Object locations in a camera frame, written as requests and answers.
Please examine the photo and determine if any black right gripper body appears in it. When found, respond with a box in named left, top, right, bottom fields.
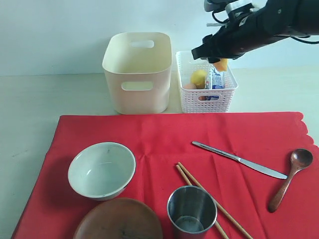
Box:
left=201, top=9, right=287, bottom=60

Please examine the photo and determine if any yellow cheese wedge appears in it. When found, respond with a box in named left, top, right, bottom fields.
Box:
left=213, top=58, right=228, bottom=72

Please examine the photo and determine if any blue white milk carton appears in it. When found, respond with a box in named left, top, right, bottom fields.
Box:
left=205, top=68, right=225, bottom=90

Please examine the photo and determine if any yellow lemon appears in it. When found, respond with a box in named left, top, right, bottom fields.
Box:
left=190, top=70, right=207, bottom=89

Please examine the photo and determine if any brown egg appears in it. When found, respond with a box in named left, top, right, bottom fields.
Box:
left=184, top=83, right=197, bottom=90

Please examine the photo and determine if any red sausage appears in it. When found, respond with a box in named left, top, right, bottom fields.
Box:
left=198, top=96, right=206, bottom=101

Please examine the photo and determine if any white perforated plastic basket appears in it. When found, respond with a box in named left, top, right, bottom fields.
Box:
left=175, top=51, right=238, bottom=113

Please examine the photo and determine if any stainless steel table knife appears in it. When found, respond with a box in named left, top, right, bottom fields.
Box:
left=191, top=141, right=288, bottom=180

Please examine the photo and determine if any stainless steel cup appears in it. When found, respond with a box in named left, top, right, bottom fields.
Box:
left=166, top=185, right=217, bottom=239

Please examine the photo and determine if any white ceramic bowl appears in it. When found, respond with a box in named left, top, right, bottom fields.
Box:
left=67, top=142, right=137, bottom=201

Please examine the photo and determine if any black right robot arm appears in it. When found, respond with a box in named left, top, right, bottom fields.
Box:
left=191, top=0, right=319, bottom=63

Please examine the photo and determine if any cream plastic storage bin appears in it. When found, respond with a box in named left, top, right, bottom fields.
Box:
left=102, top=32, right=172, bottom=115

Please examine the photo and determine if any red tablecloth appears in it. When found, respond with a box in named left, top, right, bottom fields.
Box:
left=13, top=112, right=319, bottom=239

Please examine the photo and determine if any brown wooden spoon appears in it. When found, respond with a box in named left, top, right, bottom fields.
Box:
left=268, top=148, right=314, bottom=213

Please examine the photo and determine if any brown wooden plate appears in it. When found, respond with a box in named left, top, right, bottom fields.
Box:
left=73, top=198, right=163, bottom=239

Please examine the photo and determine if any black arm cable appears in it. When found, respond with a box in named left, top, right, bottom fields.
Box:
left=289, top=33, right=319, bottom=45

